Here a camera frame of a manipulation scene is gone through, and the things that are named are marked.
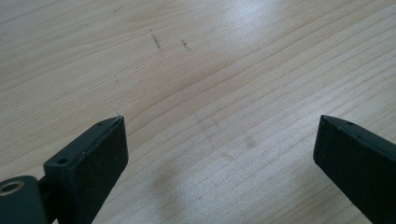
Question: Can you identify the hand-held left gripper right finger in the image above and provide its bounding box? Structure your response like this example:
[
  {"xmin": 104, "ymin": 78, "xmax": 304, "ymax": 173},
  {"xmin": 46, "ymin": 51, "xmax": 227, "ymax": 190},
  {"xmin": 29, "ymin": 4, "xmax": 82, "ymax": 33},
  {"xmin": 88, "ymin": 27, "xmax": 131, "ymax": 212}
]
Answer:
[{"xmin": 313, "ymin": 114, "xmax": 396, "ymax": 224}]

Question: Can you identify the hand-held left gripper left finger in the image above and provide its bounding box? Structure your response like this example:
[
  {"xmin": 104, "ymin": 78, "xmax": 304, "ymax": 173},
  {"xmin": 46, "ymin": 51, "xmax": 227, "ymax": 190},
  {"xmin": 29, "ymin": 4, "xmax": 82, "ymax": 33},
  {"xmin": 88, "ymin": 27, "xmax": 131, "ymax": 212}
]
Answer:
[{"xmin": 43, "ymin": 115, "xmax": 130, "ymax": 224}]

